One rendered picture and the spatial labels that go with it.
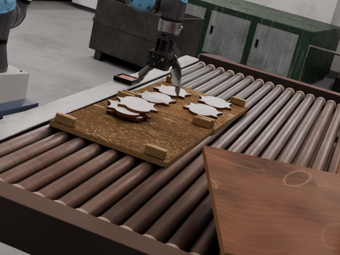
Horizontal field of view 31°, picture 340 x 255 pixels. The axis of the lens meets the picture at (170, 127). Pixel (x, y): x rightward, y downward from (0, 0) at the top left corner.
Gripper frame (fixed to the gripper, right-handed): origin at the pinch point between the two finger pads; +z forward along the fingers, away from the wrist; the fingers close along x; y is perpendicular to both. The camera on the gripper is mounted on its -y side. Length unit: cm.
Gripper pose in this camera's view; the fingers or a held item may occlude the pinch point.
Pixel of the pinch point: (158, 89)
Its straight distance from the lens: 210.8
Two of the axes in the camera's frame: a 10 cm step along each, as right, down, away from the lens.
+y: -3.7, 2.2, -9.0
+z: -2.1, 9.2, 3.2
